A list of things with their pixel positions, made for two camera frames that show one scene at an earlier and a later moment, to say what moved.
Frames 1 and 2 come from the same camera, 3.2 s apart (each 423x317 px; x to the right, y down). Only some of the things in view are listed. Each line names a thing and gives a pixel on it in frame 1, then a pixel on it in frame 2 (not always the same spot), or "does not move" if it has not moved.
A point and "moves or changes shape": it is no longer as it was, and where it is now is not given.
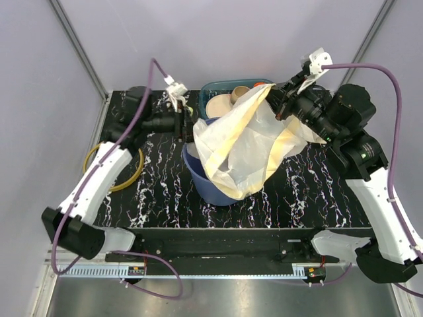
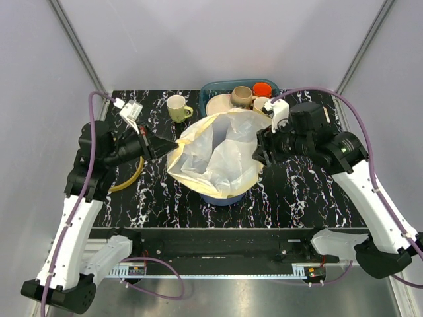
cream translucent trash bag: [245, 142] moves or changes shape
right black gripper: [283, 96] → [266, 142]
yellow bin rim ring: [131, 181] does not move
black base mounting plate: [229, 245] does not move
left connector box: [136, 270] does not move
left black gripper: [184, 130] → [155, 146]
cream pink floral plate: [218, 105] does not move
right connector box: [315, 275] does not move
